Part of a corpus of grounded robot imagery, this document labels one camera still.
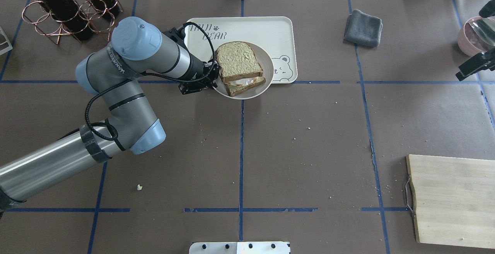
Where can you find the white round plate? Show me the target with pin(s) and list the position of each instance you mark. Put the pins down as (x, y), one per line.
(268, 69)

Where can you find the fried egg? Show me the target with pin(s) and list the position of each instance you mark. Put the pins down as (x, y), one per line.
(244, 81)

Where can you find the folded grey cloth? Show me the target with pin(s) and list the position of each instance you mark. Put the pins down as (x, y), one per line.
(363, 29)

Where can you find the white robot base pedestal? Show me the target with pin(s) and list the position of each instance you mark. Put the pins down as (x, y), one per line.
(253, 247)

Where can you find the metal scoop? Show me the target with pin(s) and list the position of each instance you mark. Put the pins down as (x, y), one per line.
(484, 28)

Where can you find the bread slice under egg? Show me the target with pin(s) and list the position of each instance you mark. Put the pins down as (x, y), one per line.
(233, 91)

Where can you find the copper wire bottle rack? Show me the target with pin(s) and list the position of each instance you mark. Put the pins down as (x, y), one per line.
(35, 15)

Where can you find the cream bear serving tray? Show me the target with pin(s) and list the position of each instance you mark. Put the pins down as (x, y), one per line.
(273, 34)

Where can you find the pink bowl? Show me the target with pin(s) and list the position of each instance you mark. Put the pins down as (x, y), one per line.
(469, 41)

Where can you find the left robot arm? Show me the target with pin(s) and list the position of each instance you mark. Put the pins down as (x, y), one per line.
(119, 116)

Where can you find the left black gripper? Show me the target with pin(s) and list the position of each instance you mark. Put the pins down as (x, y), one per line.
(197, 69)

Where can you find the bread slice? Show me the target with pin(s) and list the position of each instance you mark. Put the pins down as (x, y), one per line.
(233, 91)
(237, 60)

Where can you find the wooden cutting board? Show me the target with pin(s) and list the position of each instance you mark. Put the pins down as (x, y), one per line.
(453, 200)

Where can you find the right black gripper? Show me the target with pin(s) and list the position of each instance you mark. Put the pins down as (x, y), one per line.
(475, 64)

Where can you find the dark green wine bottle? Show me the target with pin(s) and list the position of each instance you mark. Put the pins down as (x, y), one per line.
(72, 21)

